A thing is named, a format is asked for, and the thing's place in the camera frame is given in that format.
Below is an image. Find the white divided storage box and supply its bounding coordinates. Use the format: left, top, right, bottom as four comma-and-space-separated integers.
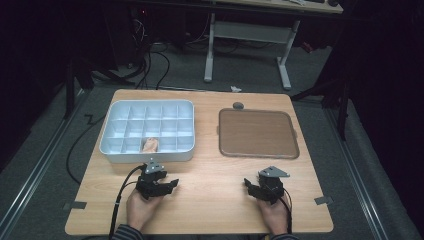
99, 99, 196, 164

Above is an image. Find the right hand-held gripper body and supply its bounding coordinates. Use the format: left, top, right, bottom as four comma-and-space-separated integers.
258, 165, 290, 204

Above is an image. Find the black metal stand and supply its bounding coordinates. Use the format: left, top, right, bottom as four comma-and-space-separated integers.
62, 56, 98, 121
289, 66, 352, 142

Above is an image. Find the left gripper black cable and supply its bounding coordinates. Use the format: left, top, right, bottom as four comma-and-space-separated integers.
108, 164, 148, 240

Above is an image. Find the metal floor rail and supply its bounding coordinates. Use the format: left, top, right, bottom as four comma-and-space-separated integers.
324, 108, 390, 240
0, 89, 92, 240

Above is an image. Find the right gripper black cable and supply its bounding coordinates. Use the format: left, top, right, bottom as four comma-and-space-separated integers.
278, 188, 294, 234

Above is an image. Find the person's right hand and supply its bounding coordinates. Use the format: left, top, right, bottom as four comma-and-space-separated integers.
258, 196, 289, 236

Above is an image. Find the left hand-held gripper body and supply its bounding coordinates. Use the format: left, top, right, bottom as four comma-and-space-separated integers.
134, 158, 168, 201

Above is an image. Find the grey tape piece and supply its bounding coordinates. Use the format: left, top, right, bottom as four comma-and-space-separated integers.
314, 195, 334, 206
63, 200, 88, 211

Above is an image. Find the wooden desk with white legs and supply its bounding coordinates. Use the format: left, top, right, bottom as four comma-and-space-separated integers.
202, 0, 344, 91

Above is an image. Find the brown tray with grey rim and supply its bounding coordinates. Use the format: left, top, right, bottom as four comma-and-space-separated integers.
218, 108, 300, 160

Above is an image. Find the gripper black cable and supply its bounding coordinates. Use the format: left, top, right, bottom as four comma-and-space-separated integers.
108, 164, 148, 240
278, 188, 294, 234

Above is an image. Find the bundle of black cables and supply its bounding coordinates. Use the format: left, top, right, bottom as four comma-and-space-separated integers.
131, 16, 172, 91

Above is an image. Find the beige sock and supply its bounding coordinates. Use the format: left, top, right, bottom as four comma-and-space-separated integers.
142, 137, 160, 154

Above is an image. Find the person's left hand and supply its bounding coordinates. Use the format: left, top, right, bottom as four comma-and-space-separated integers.
126, 189, 164, 231

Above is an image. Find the black floor cable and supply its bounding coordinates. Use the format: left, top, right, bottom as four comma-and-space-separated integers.
65, 113, 108, 186

